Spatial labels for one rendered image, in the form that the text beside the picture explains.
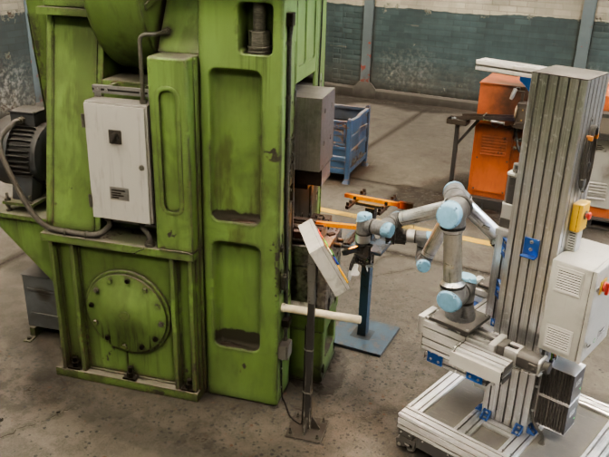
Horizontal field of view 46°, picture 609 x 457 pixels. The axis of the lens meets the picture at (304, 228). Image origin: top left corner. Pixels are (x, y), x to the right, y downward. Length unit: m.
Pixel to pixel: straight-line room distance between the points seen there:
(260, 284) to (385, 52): 8.27
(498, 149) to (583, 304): 4.04
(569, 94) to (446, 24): 8.28
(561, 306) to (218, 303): 1.84
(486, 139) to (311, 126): 3.73
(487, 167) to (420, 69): 4.52
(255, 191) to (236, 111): 0.43
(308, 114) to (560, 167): 1.30
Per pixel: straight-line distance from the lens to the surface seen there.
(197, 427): 4.17
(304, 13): 3.88
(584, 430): 4.12
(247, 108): 3.66
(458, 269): 3.38
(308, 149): 3.83
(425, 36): 11.57
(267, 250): 3.81
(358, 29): 11.94
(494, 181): 7.42
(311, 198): 4.36
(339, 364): 4.66
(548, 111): 3.31
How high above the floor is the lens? 2.58
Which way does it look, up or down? 23 degrees down
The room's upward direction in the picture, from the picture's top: 2 degrees clockwise
